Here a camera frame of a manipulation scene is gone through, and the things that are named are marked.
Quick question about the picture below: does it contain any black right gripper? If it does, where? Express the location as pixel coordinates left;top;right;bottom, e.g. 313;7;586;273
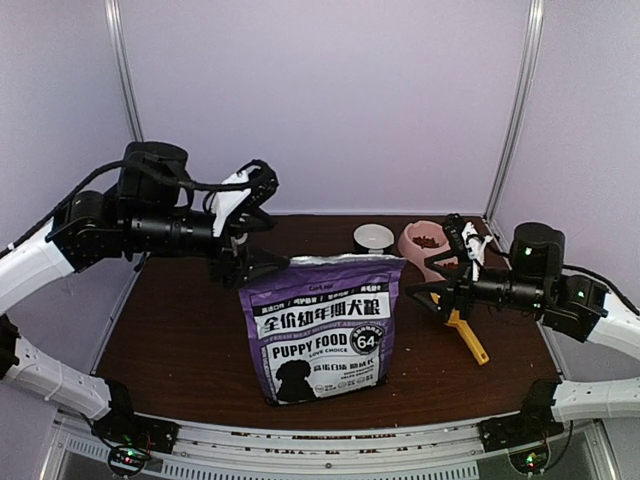
405;249;547;326

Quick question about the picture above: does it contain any yellow plastic scoop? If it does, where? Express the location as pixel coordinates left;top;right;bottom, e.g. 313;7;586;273
444;310;489;366

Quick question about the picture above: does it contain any purple pet food bag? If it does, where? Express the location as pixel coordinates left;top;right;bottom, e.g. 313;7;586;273
239;254;406;406

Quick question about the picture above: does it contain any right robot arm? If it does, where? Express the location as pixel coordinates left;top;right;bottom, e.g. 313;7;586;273
406;216;639;442

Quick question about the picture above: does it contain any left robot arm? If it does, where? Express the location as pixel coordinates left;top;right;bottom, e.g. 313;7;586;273
1;141;289;311

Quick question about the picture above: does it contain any brown pet food kibble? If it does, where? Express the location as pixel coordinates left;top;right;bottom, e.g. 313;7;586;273
412;235;457;270

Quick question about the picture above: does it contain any pink double pet feeder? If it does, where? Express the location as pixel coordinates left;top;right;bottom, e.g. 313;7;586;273
397;220;450;282

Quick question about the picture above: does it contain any black and white ceramic bowl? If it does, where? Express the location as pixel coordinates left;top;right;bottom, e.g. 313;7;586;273
353;223;395;254

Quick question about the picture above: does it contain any right circuit board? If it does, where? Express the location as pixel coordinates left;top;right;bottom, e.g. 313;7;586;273
508;443;551;476

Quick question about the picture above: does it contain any circuit board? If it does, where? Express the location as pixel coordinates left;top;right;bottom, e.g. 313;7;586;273
107;445;151;476
508;443;551;476

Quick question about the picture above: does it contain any left circuit board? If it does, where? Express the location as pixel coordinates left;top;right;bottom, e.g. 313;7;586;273
107;445;151;476

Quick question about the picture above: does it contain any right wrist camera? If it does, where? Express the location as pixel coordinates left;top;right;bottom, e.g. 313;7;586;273
442;213;494;281

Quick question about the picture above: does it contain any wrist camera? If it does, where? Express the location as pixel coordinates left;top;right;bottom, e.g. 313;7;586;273
442;213;494;281
206;159;279;238

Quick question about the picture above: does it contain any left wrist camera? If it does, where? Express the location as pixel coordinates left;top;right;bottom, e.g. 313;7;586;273
206;159;279;238

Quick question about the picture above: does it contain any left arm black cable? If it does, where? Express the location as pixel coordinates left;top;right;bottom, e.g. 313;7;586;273
0;158;279;256

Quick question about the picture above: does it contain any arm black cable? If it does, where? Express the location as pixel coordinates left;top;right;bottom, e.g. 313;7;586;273
542;414;584;471
0;158;279;256

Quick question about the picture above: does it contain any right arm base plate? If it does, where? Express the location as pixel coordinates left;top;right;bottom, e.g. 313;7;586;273
477;409;564;452

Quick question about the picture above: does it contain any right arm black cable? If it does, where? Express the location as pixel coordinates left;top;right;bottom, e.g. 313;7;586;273
542;414;584;471

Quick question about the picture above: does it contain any front aluminium rail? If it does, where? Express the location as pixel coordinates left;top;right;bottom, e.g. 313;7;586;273
49;389;616;480

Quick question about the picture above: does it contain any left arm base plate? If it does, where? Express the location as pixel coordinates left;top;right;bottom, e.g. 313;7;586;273
92;411;179;454

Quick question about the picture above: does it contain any left aluminium corner post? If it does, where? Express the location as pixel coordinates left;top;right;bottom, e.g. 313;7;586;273
104;0;144;141

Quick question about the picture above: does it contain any aluminium corner post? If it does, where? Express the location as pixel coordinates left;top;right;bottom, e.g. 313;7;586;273
484;0;545;223
104;0;144;141

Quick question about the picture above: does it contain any right aluminium corner post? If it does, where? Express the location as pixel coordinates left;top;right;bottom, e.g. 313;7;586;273
484;0;545;223

